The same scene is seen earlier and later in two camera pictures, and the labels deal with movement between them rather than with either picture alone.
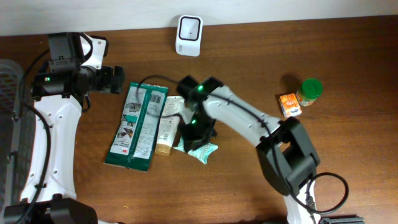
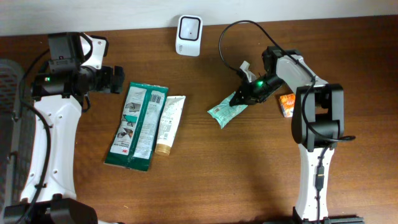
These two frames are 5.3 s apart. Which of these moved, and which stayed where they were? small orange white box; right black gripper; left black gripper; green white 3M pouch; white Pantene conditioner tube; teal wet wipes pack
Moved: right black gripper; teal wet wipes pack
Stayed: white Pantene conditioner tube; green white 3M pouch; small orange white box; left black gripper
